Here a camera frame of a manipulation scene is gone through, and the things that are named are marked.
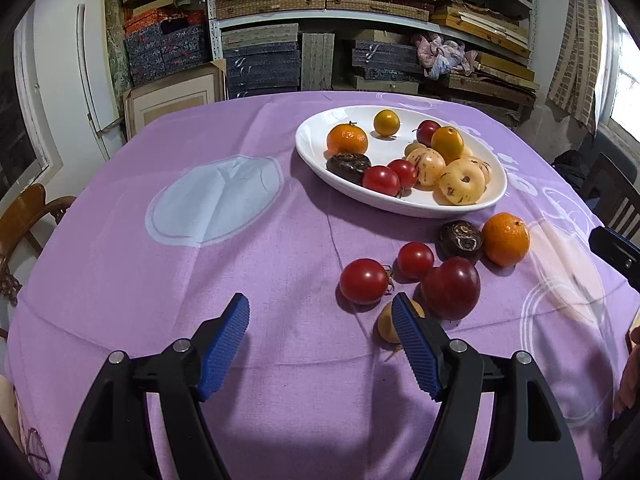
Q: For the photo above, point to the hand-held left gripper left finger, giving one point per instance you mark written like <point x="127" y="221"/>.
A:
<point x="225" y="345"/>

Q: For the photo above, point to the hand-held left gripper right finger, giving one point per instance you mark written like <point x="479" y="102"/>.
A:
<point x="417" y="350"/>

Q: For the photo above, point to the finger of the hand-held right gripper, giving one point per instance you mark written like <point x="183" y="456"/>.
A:
<point x="615" y="252"/>

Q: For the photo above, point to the small yellow fruit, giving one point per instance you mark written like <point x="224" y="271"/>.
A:
<point x="414" y="149"/>
<point x="387" y="325"/>

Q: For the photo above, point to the large pale yellow melon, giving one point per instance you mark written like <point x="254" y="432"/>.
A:
<point x="462" y="181"/>

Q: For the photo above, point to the red cherry tomato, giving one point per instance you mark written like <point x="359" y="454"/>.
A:
<point x="381" y="180"/>
<point x="364" y="281"/>
<point x="415" y="260"/>
<point x="406" y="170"/>

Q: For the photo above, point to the dark brown round fruit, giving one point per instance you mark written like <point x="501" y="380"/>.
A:
<point x="347" y="166"/>
<point x="460" y="240"/>

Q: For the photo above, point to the yellow-orange citrus fruit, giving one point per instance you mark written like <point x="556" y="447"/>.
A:
<point x="447" y="144"/>

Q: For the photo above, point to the dark red plum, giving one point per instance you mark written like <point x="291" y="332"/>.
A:
<point x="427" y="132"/>
<point x="450" y="287"/>

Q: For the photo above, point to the orange tangerine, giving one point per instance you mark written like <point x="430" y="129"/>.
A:
<point x="347" y="140"/>
<point x="505" y="239"/>

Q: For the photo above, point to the white oval plate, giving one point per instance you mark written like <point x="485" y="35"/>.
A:
<point x="315" y="140"/>

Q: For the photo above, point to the yellow-green citrus fruit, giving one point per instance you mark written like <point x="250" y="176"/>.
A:
<point x="386" y="122"/>

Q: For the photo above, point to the person's right hand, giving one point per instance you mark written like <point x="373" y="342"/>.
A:
<point x="629" y="385"/>

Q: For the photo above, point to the dark wooden chair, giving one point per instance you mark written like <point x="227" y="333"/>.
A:
<point x="612" y="195"/>

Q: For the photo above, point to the purple printed tablecloth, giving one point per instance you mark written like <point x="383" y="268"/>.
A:
<point x="200" y="285"/>

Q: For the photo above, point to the black bag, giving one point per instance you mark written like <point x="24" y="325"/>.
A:
<point x="570" y="167"/>

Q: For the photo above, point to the speckled yellow melon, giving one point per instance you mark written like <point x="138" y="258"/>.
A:
<point x="484" y="167"/>
<point x="426" y="167"/>

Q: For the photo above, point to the bright window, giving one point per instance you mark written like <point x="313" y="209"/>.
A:
<point x="625" y="85"/>

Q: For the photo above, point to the brick pattern curtain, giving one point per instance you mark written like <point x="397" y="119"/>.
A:
<point x="575" y="60"/>

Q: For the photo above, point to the brown wooden chair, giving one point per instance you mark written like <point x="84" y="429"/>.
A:
<point x="25" y="220"/>

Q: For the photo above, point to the stack of wooden frames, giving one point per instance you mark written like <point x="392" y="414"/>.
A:
<point x="500" y="25"/>

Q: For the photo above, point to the pink cloth bundle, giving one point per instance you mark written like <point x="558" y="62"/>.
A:
<point x="442" y="55"/>

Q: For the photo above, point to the stack of dark grey boxes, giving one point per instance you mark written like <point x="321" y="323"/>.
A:
<point x="260" y="65"/>

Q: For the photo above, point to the white panel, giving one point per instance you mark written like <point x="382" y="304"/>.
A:
<point x="95" y="85"/>

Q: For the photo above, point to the stack of dark flat boxes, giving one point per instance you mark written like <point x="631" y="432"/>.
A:
<point x="385" y="55"/>

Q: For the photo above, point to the stack of blue patterned boxes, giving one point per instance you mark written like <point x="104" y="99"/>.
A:
<point x="165" y="52"/>

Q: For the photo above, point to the grey woven upright box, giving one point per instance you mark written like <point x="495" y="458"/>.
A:
<point x="317" y="60"/>

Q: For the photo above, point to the metal shelf rack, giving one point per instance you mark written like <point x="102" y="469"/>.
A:
<point x="212" y="35"/>

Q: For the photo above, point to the white framed window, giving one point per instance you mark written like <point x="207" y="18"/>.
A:
<point x="20" y="110"/>

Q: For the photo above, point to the green marbled board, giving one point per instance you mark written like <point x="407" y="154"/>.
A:
<point x="117" y="50"/>

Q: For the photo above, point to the stack of red orange boxes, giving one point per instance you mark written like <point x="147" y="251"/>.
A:
<point x="150" y="17"/>

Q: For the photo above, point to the pale picture frame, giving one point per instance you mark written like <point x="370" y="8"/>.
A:
<point x="170" y="100"/>

